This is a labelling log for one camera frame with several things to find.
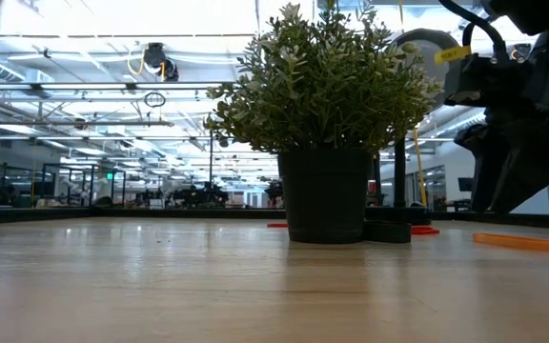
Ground orange rubber band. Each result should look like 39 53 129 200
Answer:
472 232 549 254

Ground green plant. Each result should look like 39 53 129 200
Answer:
205 2 446 246

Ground black wide rubber band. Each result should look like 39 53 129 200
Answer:
362 219 413 245

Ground black equipment rack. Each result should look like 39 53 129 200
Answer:
368 151 384 208

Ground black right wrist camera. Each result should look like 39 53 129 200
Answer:
444 51 533 107

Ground black metal workcell frame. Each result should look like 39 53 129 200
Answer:
40 162 129 209

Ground black aluminium table frame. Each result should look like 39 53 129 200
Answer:
0 205 549 232

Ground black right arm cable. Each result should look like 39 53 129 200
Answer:
437 0 510 64

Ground yellow cable label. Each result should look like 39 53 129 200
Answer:
434 45 473 65

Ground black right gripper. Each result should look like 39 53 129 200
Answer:
454 94 549 215

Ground black desk lamp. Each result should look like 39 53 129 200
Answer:
363 28 464 227

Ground black hanging cable loop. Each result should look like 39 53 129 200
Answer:
142 91 168 110

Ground black robot workstation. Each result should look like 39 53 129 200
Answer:
173 183 231 209

